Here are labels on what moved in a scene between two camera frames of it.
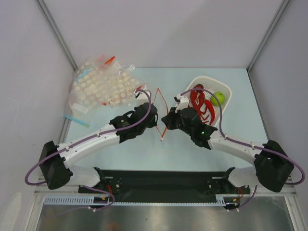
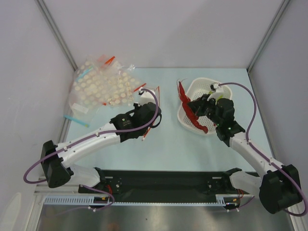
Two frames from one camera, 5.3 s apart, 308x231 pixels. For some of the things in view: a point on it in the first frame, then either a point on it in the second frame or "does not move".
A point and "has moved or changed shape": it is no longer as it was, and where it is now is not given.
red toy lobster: x=197 y=101 has moved or changed shape
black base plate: x=162 y=185 does not move
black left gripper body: x=150 y=124 does not move
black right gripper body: x=171 y=119 to x=200 y=107
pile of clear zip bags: x=99 y=81 does not move
